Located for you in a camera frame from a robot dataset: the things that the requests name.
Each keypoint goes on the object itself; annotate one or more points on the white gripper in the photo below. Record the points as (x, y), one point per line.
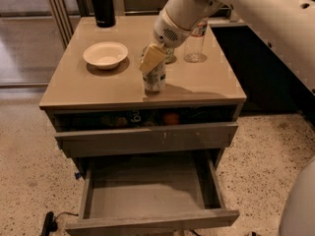
(167, 31)

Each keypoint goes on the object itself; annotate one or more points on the silver 7up can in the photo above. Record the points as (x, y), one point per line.
(154, 81)

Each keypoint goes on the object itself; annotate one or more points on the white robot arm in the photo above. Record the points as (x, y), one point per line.
(273, 54)

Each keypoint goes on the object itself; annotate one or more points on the green soda can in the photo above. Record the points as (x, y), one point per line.
(170, 54)

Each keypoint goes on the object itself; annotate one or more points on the grey drawer cabinet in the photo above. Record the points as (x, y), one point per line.
(79, 93)

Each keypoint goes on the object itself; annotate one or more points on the orange fruit in drawer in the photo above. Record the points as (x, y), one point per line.
(171, 118)

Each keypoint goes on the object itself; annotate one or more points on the grey top drawer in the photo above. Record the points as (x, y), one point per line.
(198, 128)

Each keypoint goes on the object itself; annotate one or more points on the grey drawer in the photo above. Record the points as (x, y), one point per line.
(198, 128)
(144, 194)

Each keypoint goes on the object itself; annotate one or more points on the grey middle drawer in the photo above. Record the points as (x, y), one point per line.
(144, 194)

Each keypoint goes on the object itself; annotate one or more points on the clear plastic water bottle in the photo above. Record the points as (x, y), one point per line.
(193, 49)

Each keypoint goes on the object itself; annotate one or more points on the white paper bowl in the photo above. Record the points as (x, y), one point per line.
(106, 55)

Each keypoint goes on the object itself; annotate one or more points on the black snack bag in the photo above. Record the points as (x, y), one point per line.
(128, 119)

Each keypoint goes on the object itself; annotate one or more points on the black insulated flask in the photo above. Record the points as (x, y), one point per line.
(104, 13)

